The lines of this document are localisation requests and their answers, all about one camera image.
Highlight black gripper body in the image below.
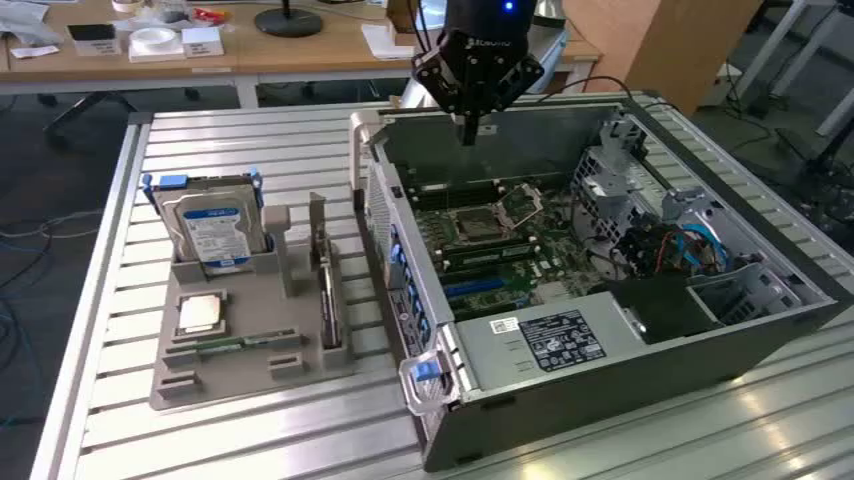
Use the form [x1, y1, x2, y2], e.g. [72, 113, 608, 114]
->
[437, 0, 535, 116]

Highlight graphics card with metal bracket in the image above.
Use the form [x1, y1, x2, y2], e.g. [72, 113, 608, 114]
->
[309, 191, 346, 351]

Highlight white papers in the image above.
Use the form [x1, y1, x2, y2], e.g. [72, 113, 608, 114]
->
[359, 22, 419, 61]

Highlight brown cardboard box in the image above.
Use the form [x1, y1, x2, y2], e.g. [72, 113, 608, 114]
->
[386, 0, 419, 34]

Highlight black RAM slot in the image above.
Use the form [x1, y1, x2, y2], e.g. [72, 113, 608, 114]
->
[407, 180, 499, 199]
[413, 192, 502, 210]

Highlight black round lamp base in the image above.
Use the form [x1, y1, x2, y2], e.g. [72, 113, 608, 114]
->
[253, 0, 326, 39]

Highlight wooden cabinet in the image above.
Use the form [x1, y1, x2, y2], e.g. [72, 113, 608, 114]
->
[557, 0, 766, 115]

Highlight metal socket cover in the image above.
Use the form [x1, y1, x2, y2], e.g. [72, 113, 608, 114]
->
[493, 182, 546, 226]

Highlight CPU socket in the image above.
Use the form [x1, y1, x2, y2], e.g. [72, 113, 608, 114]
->
[453, 207, 509, 246]

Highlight silver metal drive cage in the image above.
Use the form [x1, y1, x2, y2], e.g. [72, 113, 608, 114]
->
[572, 112, 729, 261]

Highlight plain white box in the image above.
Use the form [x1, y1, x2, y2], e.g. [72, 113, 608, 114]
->
[181, 26, 225, 59]

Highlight green motherboard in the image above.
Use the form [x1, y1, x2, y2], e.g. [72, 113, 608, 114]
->
[399, 169, 616, 321]

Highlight black RAM stick white label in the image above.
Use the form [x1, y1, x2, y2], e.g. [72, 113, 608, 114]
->
[443, 242, 539, 271]

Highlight clear bag dark content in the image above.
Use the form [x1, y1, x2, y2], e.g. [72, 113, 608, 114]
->
[110, 7, 195, 31]

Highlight flat white box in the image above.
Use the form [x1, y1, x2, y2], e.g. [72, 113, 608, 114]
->
[127, 27, 189, 64]

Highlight white tape roll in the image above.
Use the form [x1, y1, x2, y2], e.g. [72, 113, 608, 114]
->
[133, 28, 177, 50]

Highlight blue expansion slot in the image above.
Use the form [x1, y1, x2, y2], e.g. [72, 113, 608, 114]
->
[443, 276, 507, 297]

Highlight hard disk in blue caddy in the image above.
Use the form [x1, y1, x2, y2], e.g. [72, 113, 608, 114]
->
[142, 169, 277, 275]

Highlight black floor stand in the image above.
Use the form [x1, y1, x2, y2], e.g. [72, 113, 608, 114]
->
[773, 127, 854, 226]

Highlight white box black top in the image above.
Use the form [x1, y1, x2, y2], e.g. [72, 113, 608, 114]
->
[66, 23, 124, 57]

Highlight black plastic shroud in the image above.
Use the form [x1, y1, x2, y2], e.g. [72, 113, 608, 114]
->
[604, 277, 726, 346]

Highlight grey parts rack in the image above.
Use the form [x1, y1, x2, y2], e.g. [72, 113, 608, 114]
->
[147, 202, 361, 412]

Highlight wooden desk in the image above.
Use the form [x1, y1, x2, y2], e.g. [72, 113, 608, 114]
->
[0, 0, 606, 109]

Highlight silver disk bay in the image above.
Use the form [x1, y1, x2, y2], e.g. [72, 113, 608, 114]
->
[685, 259, 806, 327]

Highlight grey power supply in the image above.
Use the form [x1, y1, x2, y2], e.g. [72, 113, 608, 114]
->
[439, 292, 653, 396]

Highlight silver CPU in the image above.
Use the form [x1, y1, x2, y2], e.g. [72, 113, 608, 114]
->
[178, 294, 223, 332]

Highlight crumpled plastic bag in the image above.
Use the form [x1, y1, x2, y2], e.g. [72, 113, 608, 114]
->
[0, 0, 66, 46]

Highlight green RAM stick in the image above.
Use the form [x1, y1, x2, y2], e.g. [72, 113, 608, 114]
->
[193, 332, 295, 354]

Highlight open dark PC case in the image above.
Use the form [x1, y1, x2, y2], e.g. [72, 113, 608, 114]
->
[350, 94, 854, 474]

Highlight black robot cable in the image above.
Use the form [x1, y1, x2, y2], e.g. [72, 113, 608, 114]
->
[406, 0, 442, 56]

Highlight black cable to case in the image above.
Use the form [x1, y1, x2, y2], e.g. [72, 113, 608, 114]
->
[539, 75, 676, 109]

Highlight blue wire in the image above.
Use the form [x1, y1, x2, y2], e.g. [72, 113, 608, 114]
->
[670, 223, 733, 275]

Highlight white desk frame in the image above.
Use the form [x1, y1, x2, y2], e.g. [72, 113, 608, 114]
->
[726, 0, 854, 136]

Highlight grey floor cable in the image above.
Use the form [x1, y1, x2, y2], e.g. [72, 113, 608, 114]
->
[0, 209, 106, 240]

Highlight blue floor cable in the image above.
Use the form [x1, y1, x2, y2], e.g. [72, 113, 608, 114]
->
[0, 239, 52, 431]

